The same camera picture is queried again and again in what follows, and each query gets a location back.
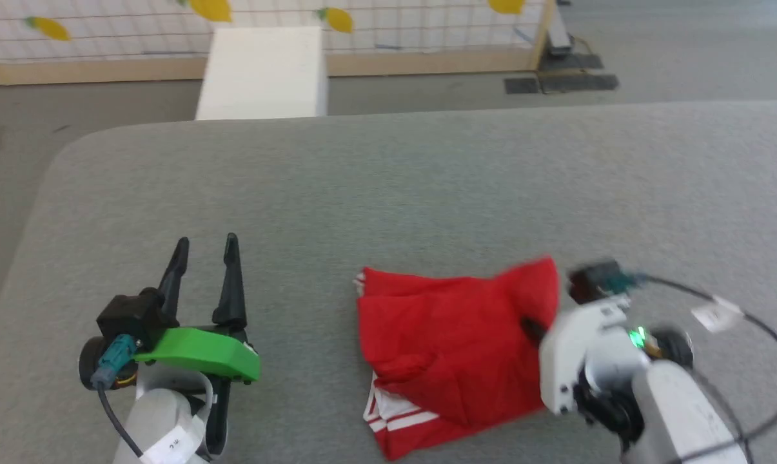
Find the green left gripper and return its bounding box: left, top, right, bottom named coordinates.
left=133, top=233, right=262, bottom=386

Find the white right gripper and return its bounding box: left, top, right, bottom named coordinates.
left=520, top=296, right=629, bottom=417

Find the red and white jersey shirt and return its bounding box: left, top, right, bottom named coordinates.
left=354, top=256, right=562, bottom=462

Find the white box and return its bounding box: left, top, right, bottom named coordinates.
left=194, top=26, right=329, bottom=122

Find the lemon print partition screen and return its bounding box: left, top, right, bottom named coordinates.
left=0, top=0, right=557, bottom=87

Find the large black floor plate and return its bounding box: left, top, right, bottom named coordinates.
left=535, top=53, right=620, bottom=95

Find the grey metal partition foot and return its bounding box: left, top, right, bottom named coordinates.
left=546, top=0, right=574, bottom=56

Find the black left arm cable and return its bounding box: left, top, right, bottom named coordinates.
left=90, top=334, right=145, bottom=459

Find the white left cable tag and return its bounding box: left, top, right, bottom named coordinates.
left=139, top=421, right=197, bottom=464

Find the white cable tag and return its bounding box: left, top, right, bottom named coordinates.
left=139, top=421, right=197, bottom=464
left=691, top=297, right=745, bottom=334

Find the white right cable tag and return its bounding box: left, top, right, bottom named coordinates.
left=691, top=297, right=745, bottom=334

